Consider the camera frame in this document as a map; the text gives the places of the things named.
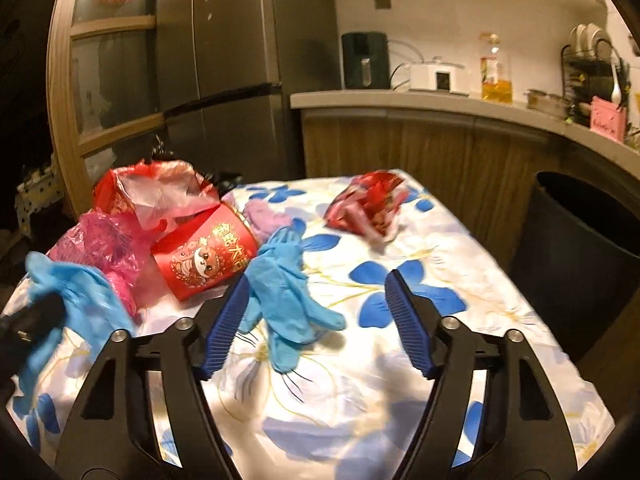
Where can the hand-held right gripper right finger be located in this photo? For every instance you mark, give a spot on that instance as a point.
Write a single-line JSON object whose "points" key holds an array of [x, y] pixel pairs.
{"points": [[407, 325]]}

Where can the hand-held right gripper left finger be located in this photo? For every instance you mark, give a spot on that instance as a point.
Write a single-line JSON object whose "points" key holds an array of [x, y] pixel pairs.
{"points": [[227, 325]]}

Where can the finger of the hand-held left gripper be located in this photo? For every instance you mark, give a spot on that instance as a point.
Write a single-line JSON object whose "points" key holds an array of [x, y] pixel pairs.
{"points": [[35, 317]]}

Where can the blue rubber glove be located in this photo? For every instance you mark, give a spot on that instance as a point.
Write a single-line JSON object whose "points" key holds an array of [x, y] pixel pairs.
{"points": [[280, 300], [80, 290]]}

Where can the red printed plastic bag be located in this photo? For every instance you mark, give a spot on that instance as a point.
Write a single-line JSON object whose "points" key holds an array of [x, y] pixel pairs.
{"points": [[365, 205]]}

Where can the black trash bin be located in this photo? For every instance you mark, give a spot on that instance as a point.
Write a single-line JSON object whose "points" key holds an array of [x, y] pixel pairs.
{"points": [[565, 280]]}

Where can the red printed paper cup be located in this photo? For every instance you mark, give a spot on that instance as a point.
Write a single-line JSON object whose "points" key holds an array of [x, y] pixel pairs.
{"points": [[200, 260]]}

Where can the pink plastic bag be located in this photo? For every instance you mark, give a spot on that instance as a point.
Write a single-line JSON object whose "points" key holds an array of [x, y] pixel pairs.
{"points": [[100, 245]]}

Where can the polka dot cloth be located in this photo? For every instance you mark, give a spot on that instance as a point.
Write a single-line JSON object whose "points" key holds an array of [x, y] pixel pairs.
{"points": [[35, 195]]}

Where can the red and clear plastic bag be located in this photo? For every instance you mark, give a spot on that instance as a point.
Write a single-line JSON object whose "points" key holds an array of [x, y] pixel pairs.
{"points": [[112, 195]]}

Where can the wooden base cabinet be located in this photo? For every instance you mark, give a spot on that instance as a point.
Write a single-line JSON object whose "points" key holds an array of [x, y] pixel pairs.
{"points": [[425, 145]]}

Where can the wooden glass door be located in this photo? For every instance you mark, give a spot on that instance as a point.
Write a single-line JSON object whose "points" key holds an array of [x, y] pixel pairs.
{"points": [[62, 110]]}

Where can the white kitchen countertop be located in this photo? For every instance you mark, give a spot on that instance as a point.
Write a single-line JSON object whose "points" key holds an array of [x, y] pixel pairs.
{"points": [[400, 101]]}

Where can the white electric cooker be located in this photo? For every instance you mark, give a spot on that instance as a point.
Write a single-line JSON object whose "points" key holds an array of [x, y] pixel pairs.
{"points": [[437, 77]]}

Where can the cooking oil bottle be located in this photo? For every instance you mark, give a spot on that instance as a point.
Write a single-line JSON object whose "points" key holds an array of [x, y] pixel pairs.
{"points": [[496, 85]]}

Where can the steel pot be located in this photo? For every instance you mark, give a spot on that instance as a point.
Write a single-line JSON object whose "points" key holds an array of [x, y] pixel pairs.
{"points": [[546, 105]]}

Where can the black air fryer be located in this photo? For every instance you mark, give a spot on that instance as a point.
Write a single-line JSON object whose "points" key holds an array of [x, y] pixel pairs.
{"points": [[365, 60]]}

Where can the pink utensil box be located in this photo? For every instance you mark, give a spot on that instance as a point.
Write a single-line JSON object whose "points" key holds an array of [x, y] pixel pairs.
{"points": [[607, 120]]}

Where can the grey refrigerator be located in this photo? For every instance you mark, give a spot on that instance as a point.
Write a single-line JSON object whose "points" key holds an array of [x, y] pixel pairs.
{"points": [[240, 35]]}

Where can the black dish rack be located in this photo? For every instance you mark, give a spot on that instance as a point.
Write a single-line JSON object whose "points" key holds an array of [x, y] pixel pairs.
{"points": [[582, 85]]}

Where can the white spoon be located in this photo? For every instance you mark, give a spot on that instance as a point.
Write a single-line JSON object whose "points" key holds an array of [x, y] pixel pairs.
{"points": [[616, 92]]}

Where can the white plate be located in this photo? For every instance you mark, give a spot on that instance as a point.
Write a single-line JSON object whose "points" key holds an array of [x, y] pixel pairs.
{"points": [[595, 40], [577, 40]]}

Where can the dark wall switch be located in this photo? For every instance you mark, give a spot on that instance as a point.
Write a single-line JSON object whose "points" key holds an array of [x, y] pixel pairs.
{"points": [[382, 2]]}

